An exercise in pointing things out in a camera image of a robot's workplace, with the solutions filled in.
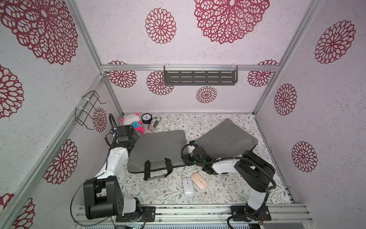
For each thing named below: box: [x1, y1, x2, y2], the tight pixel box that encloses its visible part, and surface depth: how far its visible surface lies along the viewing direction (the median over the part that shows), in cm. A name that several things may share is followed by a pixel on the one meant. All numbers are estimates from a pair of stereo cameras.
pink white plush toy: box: [120, 112, 145, 134], surface depth 111 cm
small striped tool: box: [147, 116, 162, 132], surface depth 112 cm
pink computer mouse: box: [190, 172, 209, 191], surface depth 85 cm
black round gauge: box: [141, 113, 153, 125], surface depth 115 cm
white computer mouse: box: [182, 176, 195, 198], surface depth 83 cm
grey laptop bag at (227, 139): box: [194, 118, 259, 159], surface depth 105 cm
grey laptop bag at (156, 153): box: [127, 129, 188, 181], surface depth 90 cm
